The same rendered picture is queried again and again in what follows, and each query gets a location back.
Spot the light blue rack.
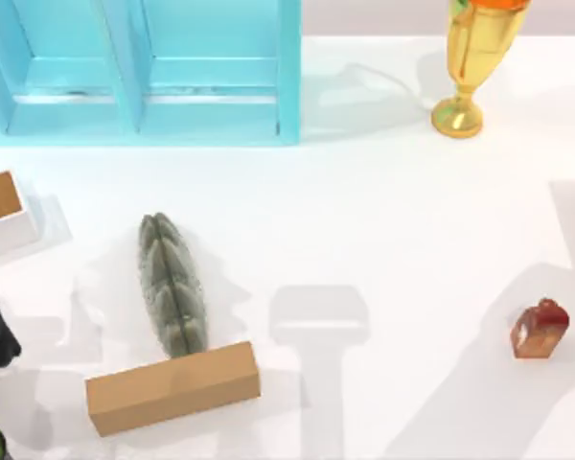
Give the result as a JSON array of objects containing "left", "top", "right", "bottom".
[{"left": 0, "top": 0, "right": 303, "bottom": 147}]

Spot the grey green bread loaf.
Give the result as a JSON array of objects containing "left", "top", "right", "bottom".
[{"left": 138, "top": 212, "right": 209, "bottom": 359}]

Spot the brown cardboard block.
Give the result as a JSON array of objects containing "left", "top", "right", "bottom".
[{"left": 84, "top": 340, "right": 262, "bottom": 438}]

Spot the gold trophy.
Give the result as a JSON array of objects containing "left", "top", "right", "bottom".
[{"left": 430, "top": 0, "right": 533, "bottom": 137}]

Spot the white box with brown lid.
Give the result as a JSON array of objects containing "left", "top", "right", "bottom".
[{"left": 0, "top": 170, "right": 41, "bottom": 260}]

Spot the small brown red bread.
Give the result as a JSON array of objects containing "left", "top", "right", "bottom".
[{"left": 509, "top": 297, "right": 570, "bottom": 360}]

